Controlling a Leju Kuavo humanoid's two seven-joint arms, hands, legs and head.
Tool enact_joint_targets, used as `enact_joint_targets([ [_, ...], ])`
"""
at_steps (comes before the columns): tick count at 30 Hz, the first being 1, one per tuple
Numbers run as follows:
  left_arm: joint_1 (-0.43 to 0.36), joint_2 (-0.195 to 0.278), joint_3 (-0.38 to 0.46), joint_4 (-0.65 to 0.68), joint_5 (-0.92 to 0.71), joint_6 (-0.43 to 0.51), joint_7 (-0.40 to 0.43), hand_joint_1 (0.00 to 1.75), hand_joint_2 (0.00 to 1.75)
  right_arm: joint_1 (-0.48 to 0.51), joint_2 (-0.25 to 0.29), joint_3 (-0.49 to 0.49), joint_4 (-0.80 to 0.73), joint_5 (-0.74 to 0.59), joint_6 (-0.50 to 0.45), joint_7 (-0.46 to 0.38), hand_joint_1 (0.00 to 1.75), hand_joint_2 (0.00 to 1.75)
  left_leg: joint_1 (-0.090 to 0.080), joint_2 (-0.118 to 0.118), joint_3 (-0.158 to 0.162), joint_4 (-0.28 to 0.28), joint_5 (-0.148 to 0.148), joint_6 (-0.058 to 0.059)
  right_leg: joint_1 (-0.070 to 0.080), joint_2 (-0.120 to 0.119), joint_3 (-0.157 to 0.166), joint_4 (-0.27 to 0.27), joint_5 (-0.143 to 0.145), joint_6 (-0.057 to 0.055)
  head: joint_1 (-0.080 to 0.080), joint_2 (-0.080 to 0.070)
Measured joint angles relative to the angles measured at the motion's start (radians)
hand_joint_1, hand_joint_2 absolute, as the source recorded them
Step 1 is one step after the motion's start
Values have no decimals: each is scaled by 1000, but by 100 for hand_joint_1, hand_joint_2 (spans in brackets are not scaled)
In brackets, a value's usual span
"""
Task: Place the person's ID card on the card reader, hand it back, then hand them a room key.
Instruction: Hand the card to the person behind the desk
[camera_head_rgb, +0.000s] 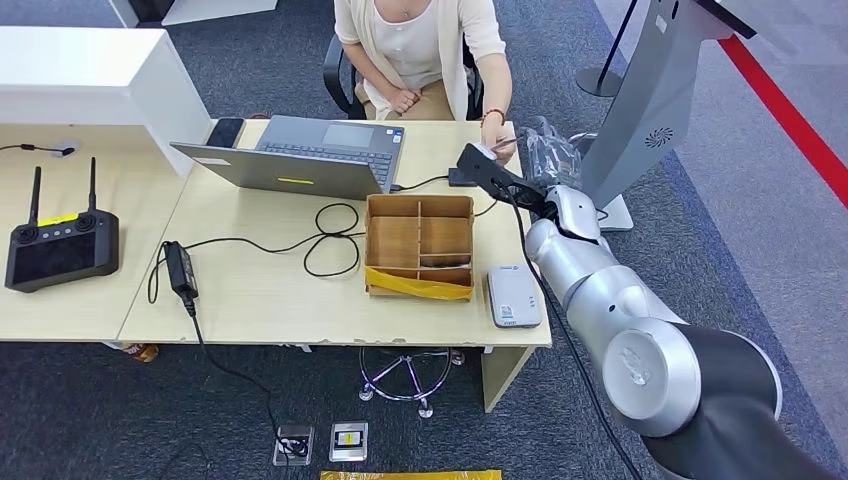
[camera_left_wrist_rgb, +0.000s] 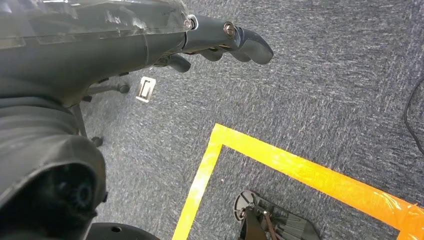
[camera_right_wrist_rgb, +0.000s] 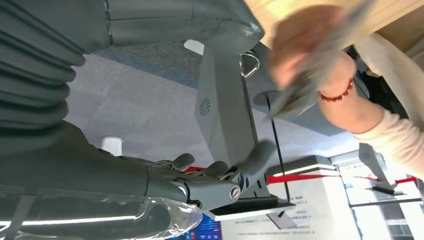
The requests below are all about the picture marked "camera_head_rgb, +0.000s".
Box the black mains cable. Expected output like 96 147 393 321
184 298 313 458

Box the red barrier belt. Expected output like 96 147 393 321
718 36 848 210

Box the black stanchion post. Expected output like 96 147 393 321
576 0 641 99

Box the person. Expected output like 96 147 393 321
333 0 518 167

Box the open floor socket box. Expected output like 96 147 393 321
272 423 316 467

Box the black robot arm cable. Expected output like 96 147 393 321
506 188 645 480

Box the beige desk leg panel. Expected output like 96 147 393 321
481 347 537 415

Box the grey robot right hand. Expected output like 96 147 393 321
519 116 603 244

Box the chrome stool base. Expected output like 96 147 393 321
357 345 466 420

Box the black remote controller with antennas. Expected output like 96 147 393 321
4 156 121 293

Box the yellow tape on box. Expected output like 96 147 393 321
365 266 476 303

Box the wooden divided box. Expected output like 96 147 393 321
364 193 476 304

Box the floor socket box yellow label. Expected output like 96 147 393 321
329 421 370 463

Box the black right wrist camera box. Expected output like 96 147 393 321
457 142 552 217

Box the white furniture base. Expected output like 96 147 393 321
109 0 280 29

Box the white counter block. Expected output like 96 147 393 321
0 25 217 179

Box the person's right hand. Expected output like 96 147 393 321
387 87 422 114

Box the person's left hand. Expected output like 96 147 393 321
480 119 518 167

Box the grey card reader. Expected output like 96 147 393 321
487 264 543 330

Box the black looped charger cable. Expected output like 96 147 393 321
146 201 368 306

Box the grey kiosk stand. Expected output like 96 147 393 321
569 0 760 234

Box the grey laptop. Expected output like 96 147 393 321
170 115 407 201

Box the black laptop power brick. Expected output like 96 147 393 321
163 240 200 301

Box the short black adapter cable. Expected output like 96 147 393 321
390 174 452 193

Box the black office chair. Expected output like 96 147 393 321
322 33 486 122

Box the black smartphone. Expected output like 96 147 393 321
206 117 248 150

